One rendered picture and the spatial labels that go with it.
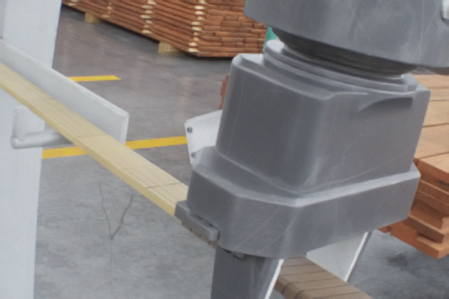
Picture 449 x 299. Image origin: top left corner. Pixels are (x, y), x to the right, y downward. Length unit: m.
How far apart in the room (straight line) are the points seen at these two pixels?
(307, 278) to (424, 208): 1.55
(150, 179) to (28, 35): 0.29
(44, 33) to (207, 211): 0.41
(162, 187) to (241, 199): 0.13
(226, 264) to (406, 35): 0.12
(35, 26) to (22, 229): 0.21
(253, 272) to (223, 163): 0.05
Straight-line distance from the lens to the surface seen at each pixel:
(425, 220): 1.85
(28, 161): 0.66
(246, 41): 5.83
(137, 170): 0.37
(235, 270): 0.27
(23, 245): 0.71
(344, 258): 0.32
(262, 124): 0.24
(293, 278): 0.29
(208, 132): 0.31
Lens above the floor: 1.14
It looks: 18 degrees down
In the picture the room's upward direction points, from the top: 11 degrees clockwise
